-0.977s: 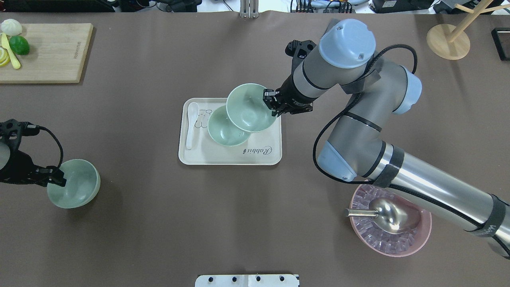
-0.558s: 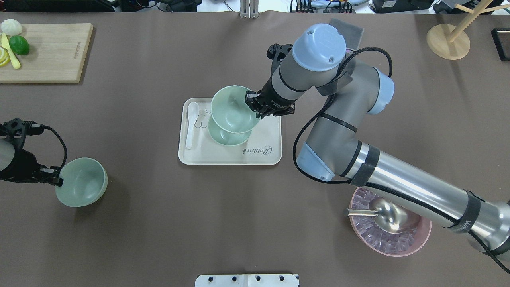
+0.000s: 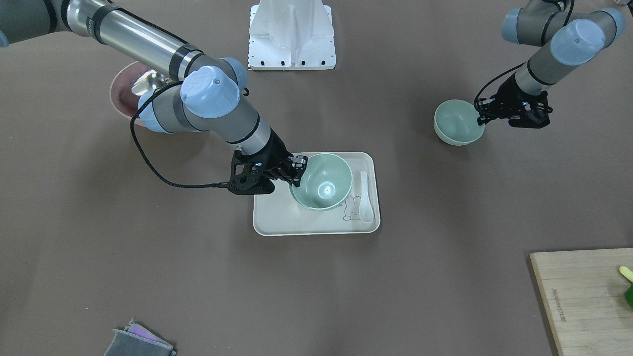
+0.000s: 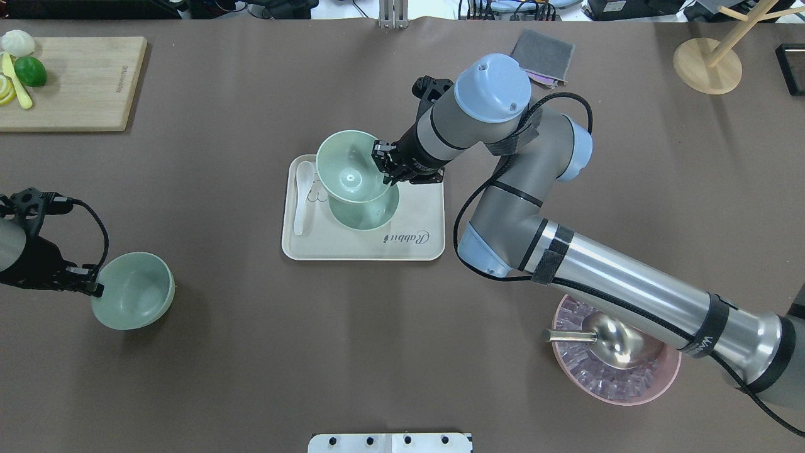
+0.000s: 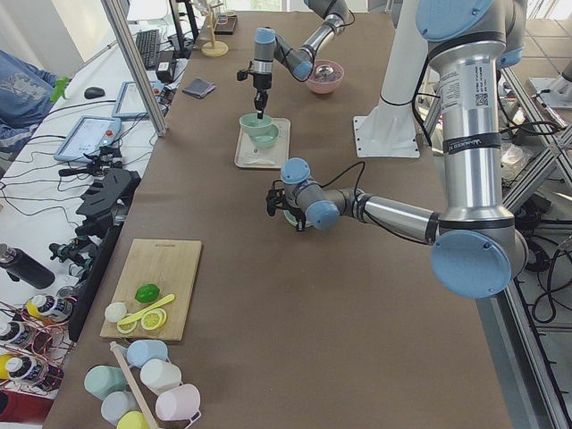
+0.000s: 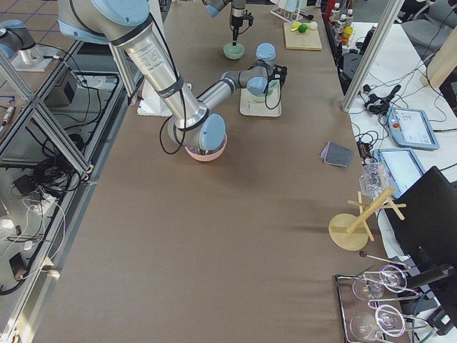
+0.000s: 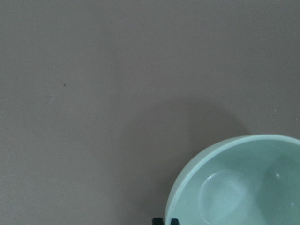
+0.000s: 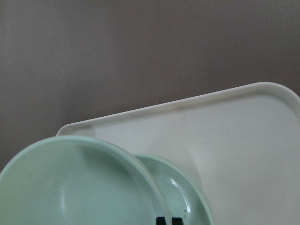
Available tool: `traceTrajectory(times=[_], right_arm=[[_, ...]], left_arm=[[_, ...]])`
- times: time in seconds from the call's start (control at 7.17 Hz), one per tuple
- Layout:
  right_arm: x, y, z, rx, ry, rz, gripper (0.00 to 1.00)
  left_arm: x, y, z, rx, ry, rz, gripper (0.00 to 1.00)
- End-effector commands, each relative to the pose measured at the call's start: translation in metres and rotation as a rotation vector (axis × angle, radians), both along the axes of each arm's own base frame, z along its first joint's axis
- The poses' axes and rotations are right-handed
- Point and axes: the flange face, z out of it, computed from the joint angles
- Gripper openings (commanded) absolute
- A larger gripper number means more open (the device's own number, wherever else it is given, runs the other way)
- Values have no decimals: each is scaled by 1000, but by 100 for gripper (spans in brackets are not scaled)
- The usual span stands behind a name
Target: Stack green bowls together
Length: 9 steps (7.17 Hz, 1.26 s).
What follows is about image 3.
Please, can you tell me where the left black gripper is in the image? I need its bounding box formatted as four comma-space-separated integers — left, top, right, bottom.
477, 77, 544, 125

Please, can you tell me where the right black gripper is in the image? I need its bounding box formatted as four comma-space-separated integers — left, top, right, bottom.
244, 133, 309, 187

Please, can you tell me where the green bowl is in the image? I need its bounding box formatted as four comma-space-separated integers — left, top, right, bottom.
290, 153, 353, 211
433, 99, 485, 146

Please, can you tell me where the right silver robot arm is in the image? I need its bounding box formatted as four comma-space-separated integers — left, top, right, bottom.
0, 0, 308, 195

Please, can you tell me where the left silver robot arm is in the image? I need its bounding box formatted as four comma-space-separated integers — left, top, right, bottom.
473, 0, 626, 129

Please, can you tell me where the cream rabbit serving tray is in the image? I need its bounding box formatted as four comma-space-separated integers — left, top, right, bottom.
253, 152, 381, 236

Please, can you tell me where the white ceramic spoon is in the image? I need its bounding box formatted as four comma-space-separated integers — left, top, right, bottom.
359, 171, 374, 223

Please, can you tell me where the steel ice scoop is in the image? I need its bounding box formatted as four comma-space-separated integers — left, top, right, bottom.
131, 69, 173, 96

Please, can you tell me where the pink bowl with ice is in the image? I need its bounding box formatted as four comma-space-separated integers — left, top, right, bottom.
109, 61, 152, 120

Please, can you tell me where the wooden cutting board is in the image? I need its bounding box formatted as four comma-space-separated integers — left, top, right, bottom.
530, 248, 633, 356

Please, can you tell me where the yellow plastic knife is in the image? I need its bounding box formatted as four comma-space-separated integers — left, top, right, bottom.
619, 266, 633, 283

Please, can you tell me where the green lime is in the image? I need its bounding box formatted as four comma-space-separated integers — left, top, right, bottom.
624, 284, 633, 308

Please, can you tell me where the grey folded cloth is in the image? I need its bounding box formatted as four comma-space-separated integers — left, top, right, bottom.
104, 320, 177, 356

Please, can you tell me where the black camera cable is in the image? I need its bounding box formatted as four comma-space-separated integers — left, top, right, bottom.
473, 63, 525, 114
130, 82, 233, 189

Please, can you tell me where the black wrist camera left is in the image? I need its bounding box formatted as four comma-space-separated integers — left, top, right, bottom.
508, 95, 552, 129

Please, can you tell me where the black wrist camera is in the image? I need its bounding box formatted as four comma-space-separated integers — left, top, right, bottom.
508, 95, 552, 129
227, 150, 275, 196

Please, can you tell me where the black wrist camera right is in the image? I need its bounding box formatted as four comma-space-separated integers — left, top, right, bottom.
227, 150, 275, 196

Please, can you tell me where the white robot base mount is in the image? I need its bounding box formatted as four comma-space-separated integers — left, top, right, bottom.
247, 0, 337, 71

